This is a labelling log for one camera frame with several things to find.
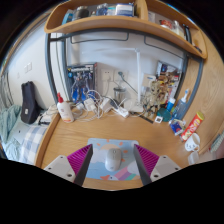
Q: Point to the dark blue robot model box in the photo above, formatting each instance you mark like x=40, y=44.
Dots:
x=81, y=81

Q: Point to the teal round container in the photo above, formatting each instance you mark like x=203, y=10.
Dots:
x=165, y=113

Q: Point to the white wall switch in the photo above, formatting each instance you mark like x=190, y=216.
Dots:
x=28, y=67

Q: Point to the red snack can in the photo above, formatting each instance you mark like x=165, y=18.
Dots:
x=191, y=127

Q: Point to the small white square clock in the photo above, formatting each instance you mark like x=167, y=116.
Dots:
x=158, y=119

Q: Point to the white mug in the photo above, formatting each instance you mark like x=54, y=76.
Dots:
x=192, y=142

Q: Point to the beige robot figure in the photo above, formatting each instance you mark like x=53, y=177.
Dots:
x=156, y=96

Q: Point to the blue cloud print mouse pad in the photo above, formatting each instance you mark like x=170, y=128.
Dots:
x=130, y=166

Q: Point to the grey metal frame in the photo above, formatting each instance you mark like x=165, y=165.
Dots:
x=48, y=66

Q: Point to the blue packet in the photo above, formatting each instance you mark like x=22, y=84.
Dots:
x=176, y=126

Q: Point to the small blue capped tube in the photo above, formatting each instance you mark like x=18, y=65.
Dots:
x=170, y=105

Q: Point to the black bag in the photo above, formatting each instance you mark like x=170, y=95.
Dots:
x=30, y=103

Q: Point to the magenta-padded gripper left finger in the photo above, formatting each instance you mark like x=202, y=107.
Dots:
x=65, y=165

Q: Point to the white charger block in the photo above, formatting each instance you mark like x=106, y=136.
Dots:
x=89, y=104

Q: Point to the blue spray bottle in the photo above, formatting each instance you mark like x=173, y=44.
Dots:
x=180, y=108

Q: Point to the grey computer mouse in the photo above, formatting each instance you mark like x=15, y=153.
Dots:
x=113, y=160

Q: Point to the white desk lamp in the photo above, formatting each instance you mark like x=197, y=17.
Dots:
x=138, y=76

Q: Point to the blue white checked pillow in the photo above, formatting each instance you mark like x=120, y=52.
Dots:
x=31, y=143

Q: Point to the colourful printed box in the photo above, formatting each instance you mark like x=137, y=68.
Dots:
x=170, y=75

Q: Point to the teal blanket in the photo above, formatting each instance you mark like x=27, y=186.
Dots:
x=8, y=121

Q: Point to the white wall outlet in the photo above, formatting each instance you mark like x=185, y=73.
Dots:
x=107, y=75

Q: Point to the white lotion bottle red pump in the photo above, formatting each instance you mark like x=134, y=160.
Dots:
x=65, y=111

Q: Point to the glass jar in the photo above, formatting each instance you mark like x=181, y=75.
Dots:
x=119, y=96

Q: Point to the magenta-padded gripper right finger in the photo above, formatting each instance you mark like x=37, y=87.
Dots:
x=160, y=165

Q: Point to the white flat box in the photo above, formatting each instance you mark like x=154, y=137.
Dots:
x=48, y=116

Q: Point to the wooden shelf unit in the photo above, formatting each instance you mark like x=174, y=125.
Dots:
x=110, y=22

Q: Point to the white power strip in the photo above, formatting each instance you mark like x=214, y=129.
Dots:
x=120, y=111

